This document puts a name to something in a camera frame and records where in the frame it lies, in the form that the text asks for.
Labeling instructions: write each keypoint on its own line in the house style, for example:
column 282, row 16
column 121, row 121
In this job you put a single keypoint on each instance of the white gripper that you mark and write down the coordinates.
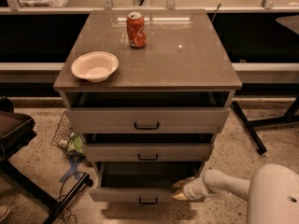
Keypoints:
column 189, row 189

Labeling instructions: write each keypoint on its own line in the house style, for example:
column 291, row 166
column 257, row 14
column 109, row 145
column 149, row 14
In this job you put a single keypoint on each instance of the grey drawer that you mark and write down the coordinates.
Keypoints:
column 143, row 182
column 147, row 120
column 148, row 152

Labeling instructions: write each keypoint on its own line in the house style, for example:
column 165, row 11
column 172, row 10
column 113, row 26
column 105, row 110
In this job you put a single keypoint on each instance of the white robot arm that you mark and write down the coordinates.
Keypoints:
column 272, row 194

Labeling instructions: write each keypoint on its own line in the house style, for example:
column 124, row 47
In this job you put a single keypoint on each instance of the grey drawer cabinet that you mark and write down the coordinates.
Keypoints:
column 183, row 65

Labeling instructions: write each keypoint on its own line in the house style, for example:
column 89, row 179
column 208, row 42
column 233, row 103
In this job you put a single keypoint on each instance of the green crumpled bag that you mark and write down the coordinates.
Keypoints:
column 72, row 146

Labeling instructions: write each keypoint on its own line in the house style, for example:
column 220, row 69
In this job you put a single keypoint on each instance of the black floor stand right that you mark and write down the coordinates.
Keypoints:
column 290, row 116

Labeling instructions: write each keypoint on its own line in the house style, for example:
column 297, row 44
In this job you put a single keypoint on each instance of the black floor stand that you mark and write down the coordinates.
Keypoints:
column 56, row 206
column 290, row 116

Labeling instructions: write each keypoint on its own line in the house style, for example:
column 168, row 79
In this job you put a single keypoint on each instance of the white paper bowl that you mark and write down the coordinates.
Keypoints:
column 95, row 66

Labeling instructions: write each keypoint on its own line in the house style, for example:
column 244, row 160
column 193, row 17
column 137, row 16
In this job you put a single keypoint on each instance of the black floor stand left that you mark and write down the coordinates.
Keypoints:
column 56, row 206

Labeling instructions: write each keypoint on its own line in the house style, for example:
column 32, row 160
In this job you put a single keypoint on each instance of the orange soda can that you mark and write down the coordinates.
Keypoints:
column 135, row 24

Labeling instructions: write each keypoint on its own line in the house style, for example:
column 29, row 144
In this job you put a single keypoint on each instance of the black chair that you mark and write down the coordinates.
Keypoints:
column 16, row 130

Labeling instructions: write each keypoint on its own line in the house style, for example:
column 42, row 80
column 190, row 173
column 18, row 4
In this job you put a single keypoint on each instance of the shoe tip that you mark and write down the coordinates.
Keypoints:
column 4, row 211

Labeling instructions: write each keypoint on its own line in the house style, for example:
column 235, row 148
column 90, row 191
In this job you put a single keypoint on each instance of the wire mesh basket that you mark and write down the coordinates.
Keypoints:
column 63, row 132

